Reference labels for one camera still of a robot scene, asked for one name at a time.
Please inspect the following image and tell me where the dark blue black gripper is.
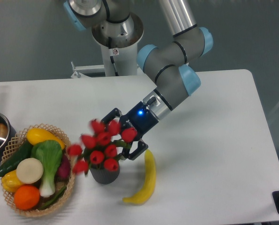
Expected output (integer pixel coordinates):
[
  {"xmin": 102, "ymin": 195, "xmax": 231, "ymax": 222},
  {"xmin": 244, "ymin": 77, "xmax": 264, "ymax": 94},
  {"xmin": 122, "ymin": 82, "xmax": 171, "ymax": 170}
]
[{"xmin": 101, "ymin": 89, "xmax": 172, "ymax": 161}]

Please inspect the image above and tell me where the red tulip bouquet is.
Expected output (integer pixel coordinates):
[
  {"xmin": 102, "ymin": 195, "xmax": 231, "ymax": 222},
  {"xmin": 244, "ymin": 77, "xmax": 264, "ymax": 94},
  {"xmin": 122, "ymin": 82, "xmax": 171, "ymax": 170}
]
[{"xmin": 67, "ymin": 119, "xmax": 137, "ymax": 174}]

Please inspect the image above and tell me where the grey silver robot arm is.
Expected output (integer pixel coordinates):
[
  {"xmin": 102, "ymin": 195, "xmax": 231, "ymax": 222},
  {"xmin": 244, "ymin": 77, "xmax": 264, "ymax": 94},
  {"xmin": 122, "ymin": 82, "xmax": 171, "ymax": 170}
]
[{"xmin": 63, "ymin": 0, "xmax": 213, "ymax": 160}]

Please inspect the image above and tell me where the dark grey ribbed vase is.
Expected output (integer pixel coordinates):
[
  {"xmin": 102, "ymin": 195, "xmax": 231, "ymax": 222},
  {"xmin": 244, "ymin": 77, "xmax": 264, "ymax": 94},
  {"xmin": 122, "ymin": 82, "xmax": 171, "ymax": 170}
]
[{"xmin": 90, "ymin": 166, "xmax": 120, "ymax": 184}]

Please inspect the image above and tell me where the yellow banana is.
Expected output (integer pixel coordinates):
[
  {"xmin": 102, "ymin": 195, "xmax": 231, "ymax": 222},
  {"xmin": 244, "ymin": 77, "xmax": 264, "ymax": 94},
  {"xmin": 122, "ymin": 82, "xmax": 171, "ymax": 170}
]
[{"xmin": 122, "ymin": 150, "xmax": 157, "ymax": 205}]

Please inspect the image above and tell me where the purple red sweet potato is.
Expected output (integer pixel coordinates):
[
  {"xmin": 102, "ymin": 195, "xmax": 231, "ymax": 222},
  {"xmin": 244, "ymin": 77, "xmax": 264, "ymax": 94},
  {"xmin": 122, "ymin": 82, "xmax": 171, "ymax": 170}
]
[{"xmin": 56, "ymin": 154, "xmax": 70, "ymax": 179}]

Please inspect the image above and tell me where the green bok choy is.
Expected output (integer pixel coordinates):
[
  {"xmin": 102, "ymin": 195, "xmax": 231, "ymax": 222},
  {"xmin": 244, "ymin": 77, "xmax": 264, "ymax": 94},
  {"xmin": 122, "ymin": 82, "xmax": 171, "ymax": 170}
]
[{"xmin": 31, "ymin": 140, "xmax": 62, "ymax": 197}]

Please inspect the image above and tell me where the yellow squash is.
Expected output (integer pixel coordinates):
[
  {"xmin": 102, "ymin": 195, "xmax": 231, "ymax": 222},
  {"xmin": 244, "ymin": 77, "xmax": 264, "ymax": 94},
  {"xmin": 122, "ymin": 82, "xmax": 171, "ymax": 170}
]
[{"xmin": 26, "ymin": 128, "xmax": 65, "ymax": 150}]

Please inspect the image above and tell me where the green bean pod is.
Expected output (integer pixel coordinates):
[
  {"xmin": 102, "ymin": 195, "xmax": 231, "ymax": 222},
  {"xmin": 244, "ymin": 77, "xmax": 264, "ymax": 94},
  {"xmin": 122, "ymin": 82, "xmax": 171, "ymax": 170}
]
[{"xmin": 38, "ymin": 186, "xmax": 67, "ymax": 210}]

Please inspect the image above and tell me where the dark green cucumber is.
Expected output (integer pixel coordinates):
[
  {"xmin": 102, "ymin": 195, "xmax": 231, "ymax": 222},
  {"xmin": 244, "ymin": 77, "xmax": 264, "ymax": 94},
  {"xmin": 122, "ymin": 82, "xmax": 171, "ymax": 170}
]
[{"xmin": 0, "ymin": 140, "xmax": 33, "ymax": 177}]

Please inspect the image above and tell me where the white round radish slice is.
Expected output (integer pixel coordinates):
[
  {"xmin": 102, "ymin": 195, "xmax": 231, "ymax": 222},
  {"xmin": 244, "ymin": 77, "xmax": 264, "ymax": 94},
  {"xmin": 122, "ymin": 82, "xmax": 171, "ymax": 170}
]
[{"xmin": 16, "ymin": 158, "xmax": 44, "ymax": 184}]

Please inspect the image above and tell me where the woven wicker basket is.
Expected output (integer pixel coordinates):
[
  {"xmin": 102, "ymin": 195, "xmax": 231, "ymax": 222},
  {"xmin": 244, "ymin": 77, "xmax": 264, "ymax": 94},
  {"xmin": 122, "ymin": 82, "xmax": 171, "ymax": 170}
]
[{"xmin": 1, "ymin": 123, "xmax": 75, "ymax": 218}]

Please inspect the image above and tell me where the orange fruit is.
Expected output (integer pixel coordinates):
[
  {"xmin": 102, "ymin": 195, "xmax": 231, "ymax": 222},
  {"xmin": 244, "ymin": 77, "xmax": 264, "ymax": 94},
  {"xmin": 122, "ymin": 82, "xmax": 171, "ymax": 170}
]
[{"xmin": 14, "ymin": 185, "xmax": 40, "ymax": 210}]

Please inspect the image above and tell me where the yellow bell pepper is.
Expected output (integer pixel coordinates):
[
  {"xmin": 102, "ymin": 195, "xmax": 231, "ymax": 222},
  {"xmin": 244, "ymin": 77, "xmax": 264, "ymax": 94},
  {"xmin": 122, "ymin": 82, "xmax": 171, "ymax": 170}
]
[{"xmin": 1, "ymin": 170, "xmax": 24, "ymax": 193}]

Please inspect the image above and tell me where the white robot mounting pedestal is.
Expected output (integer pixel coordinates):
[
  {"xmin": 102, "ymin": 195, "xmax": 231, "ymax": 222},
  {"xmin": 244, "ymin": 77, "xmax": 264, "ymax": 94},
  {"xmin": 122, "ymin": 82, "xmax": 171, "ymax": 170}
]
[{"xmin": 71, "ymin": 39, "xmax": 141, "ymax": 78}]

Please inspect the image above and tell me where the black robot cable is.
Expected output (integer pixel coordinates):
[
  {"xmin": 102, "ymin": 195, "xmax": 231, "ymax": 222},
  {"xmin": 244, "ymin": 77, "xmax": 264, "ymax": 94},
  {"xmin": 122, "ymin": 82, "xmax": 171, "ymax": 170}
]
[{"xmin": 108, "ymin": 37, "xmax": 119, "ymax": 77}]

